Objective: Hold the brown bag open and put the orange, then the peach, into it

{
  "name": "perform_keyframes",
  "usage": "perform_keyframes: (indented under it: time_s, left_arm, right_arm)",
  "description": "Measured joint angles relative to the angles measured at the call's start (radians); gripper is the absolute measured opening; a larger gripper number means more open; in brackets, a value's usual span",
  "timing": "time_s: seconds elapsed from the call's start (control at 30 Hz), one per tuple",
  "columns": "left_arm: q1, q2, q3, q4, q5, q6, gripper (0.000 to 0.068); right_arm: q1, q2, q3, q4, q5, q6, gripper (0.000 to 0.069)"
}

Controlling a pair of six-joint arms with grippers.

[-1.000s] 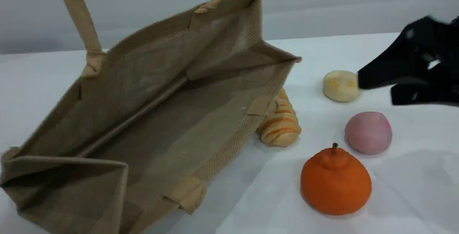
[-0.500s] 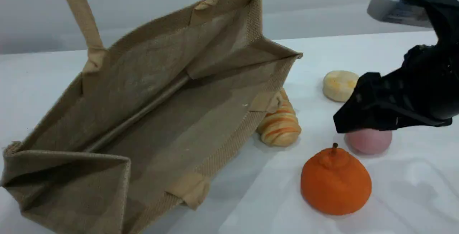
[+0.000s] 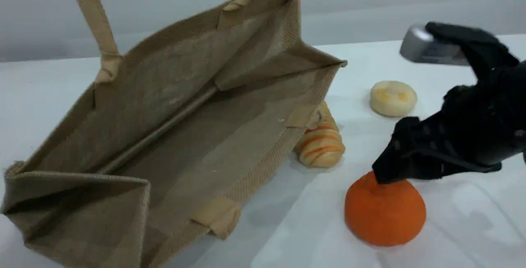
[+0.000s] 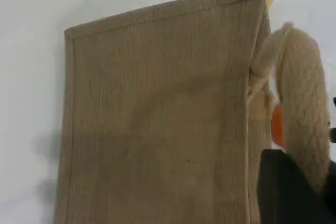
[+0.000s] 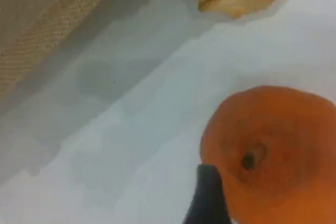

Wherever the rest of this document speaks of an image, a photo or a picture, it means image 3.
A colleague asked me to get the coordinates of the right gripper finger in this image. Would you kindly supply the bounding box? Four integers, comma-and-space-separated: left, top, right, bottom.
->
372, 116, 503, 185
425, 21, 519, 82

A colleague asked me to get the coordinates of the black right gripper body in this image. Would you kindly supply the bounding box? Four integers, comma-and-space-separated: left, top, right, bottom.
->
442, 60, 526, 164

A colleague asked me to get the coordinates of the orange with stem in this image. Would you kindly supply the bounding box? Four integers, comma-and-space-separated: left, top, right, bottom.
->
344, 171, 427, 247

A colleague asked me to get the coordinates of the brown jute tote bag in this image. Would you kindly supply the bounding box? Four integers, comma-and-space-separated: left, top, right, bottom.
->
0, 0, 348, 268

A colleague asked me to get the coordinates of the round pale yellow pastry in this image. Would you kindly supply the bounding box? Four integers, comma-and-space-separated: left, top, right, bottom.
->
369, 81, 418, 118

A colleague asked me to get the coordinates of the striped orange bread loaf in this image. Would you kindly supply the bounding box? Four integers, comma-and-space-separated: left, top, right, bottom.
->
294, 101, 346, 169

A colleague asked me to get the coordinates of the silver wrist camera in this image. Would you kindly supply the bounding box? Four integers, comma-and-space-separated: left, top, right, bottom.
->
399, 24, 470, 65

